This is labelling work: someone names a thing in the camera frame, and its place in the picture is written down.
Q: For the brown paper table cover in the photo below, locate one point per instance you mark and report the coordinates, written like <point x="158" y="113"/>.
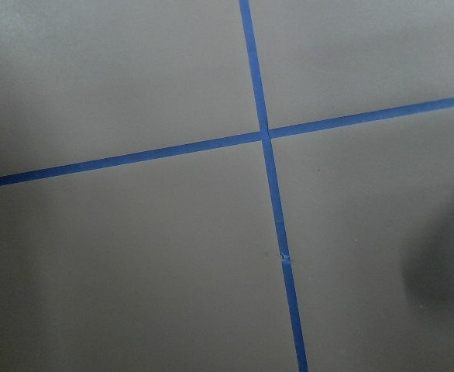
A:
<point x="226" y="185"/>

